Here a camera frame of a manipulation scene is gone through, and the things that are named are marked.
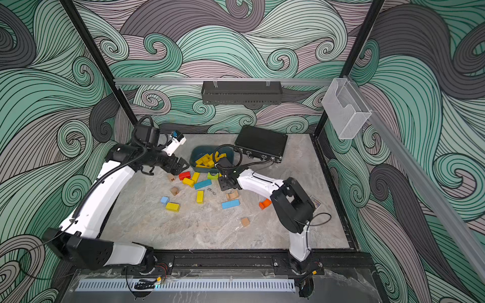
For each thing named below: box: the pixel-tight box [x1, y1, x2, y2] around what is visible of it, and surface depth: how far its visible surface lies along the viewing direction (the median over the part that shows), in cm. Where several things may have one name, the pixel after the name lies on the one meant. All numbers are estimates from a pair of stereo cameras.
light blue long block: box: [221, 199, 240, 210], surface depth 92 cm
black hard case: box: [233, 124, 288, 164], surface depth 109 cm
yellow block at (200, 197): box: [196, 190, 204, 205], surface depth 92 cm
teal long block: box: [194, 179, 213, 191], surface depth 100 cm
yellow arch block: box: [182, 177, 195, 188], surface depth 99 cm
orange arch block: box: [258, 198, 273, 211], surface depth 91 cm
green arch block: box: [207, 172, 220, 181], surface depth 100 cm
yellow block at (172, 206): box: [165, 202, 180, 213], surface depth 90 cm
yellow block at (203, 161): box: [195, 153, 211, 168], surface depth 106 cm
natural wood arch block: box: [226, 190, 240, 201], surface depth 94 cm
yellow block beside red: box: [191, 171, 201, 184], surface depth 102 cm
